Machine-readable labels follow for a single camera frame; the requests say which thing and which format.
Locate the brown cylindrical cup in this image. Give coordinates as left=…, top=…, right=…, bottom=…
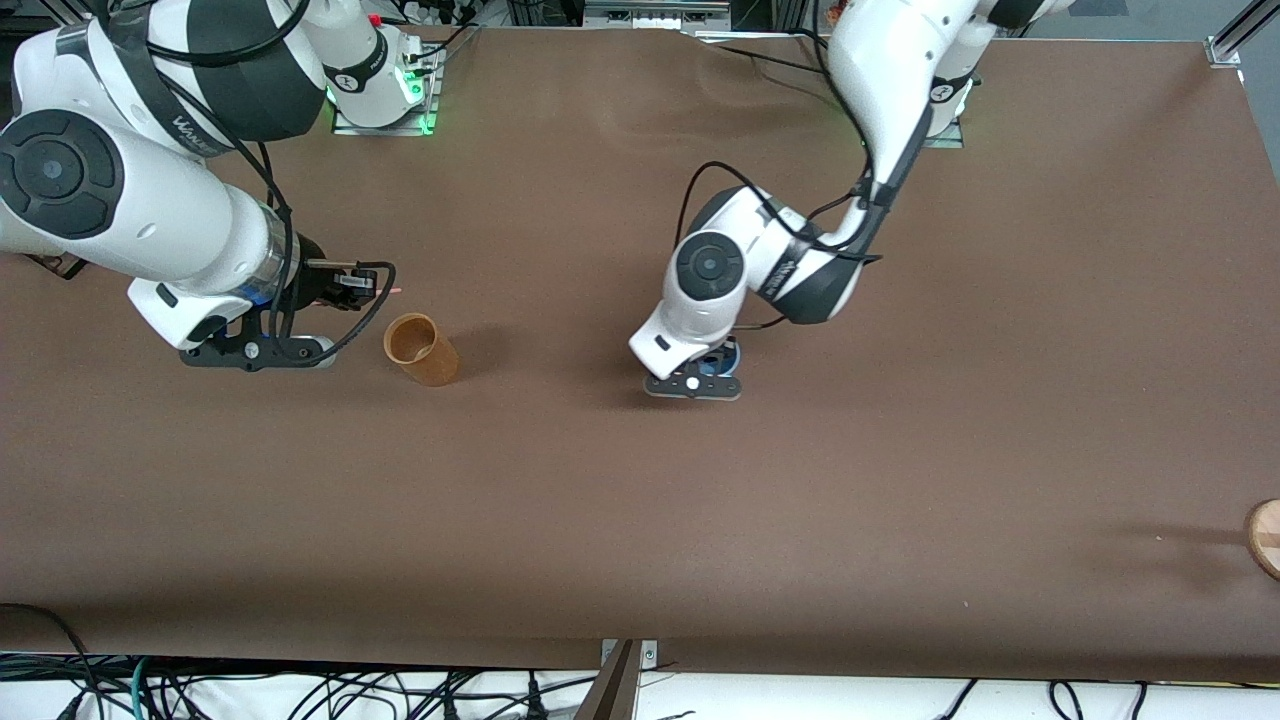
left=383, top=312, right=461, bottom=387

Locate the round wooden disc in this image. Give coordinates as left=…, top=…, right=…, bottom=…
left=1245, top=498, right=1280, bottom=581

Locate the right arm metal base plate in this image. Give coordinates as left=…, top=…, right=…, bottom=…
left=332, top=45, right=441, bottom=136

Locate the black right base cable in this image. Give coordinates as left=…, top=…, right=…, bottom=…
left=405, top=20, right=481, bottom=76

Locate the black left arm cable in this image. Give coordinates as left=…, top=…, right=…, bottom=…
left=680, top=30, right=886, bottom=331

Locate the thick black floor cable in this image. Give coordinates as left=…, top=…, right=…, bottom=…
left=0, top=603, right=96, bottom=720

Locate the long black table cable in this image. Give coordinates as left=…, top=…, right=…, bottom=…
left=690, top=35, right=843, bottom=81

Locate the aluminium frame profile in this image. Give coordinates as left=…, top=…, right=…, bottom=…
left=1205, top=0, right=1280, bottom=69

